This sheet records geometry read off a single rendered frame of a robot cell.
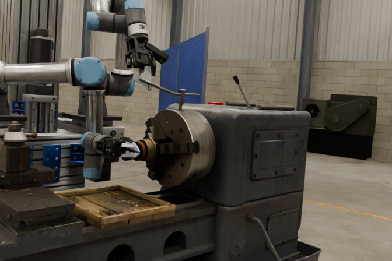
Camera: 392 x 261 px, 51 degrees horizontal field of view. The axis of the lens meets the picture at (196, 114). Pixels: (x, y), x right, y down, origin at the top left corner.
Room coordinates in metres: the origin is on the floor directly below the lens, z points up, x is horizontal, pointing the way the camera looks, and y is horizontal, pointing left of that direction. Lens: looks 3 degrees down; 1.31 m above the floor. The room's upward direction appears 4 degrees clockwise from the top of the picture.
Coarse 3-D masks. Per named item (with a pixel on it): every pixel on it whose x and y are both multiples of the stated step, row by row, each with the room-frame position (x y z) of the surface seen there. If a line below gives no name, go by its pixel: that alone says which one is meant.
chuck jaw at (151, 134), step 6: (150, 120) 1.67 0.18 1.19; (156, 120) 1.69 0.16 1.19; (150, 126) 1.64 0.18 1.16; (156, 126) 1.66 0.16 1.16; (150, 132) 1.63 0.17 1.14; (156, 132) 1.64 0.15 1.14; (162, 132) 1.66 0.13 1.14; (144, 138) 1.62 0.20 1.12; (156, 138) 1.62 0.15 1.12; (162, 138) 1.64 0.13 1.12; (168, 138) 1.66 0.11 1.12
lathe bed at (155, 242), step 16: (160, 192) 1.81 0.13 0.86; (176, 192) 1.80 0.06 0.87; (176, 208) 1.59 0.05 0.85; (192, 208) 1.56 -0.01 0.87; (208, 208) 1.59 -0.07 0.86; (144, 224) 1.38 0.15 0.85; (160, 224) 1.43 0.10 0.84; (176, 224) 1.50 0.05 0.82; (192, 224) 1.56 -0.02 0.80; (208, 224) 1.62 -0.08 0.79; (96, 240) 1.27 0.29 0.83; (112, 240) 1.31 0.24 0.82; (128, 240) 1.35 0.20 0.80; (144, 240) 1.40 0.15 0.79; (160, 240) 1.45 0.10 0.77; (176, 240) 1.58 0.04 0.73; (192, 240) 1.56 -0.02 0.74; (208, 240) 1.62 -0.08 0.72; (32, 256) 1.13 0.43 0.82; (48, 256) 1.16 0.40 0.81; (64, 256) 1.20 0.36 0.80; (80, 256) 1.23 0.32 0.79; (96, 256) 1.27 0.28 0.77; (112, 256) 1.40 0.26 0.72; (128, 256) 1.40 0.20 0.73; (144, 256) 1.40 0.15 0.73; (160, 256) 1.45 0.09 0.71; (176, 256) 1.49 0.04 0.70; (192, 256) 1.55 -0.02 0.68
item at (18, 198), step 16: (0, 192) 1.23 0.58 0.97; (16, 192) 1.24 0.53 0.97; (32, 192) 1.26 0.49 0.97; (48, 192) 1.27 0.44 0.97; (0, 208) 1.17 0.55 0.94; (16, 208) 1.09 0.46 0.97; (32, 208) 1.10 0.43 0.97; (48, 208) 1.12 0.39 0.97; (64, 208) 1.15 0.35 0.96; (16, 224) 1.07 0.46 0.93; (32, 224) 1.09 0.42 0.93
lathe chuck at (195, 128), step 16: (160, 112) 1.68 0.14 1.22; (176, 112) 1.61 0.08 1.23; (192, 112) 1.67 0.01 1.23; (176, 128) 1.61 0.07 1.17; (192, 128) 1.57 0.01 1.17; (208, 144) 1.59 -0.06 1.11; (176, 160) 1.60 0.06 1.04; (192, 160) 1.54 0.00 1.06; (208, 160) 1.60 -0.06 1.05; (176, 176) 1.60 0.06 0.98
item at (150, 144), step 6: (150, 138) 1.58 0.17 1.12; (138, 144) 1.53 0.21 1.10; (144, 144) 1.54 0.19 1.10; (150, 144) 1.55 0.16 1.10; (132, 150) 1.56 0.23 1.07; (144, 150) 1.52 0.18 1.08; (150, 150) 1.54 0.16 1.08; (138, 156) 1.53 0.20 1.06; (144, 156) 1.53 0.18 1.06; (150, 156) 1.55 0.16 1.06; (156, 156) 1.59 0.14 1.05
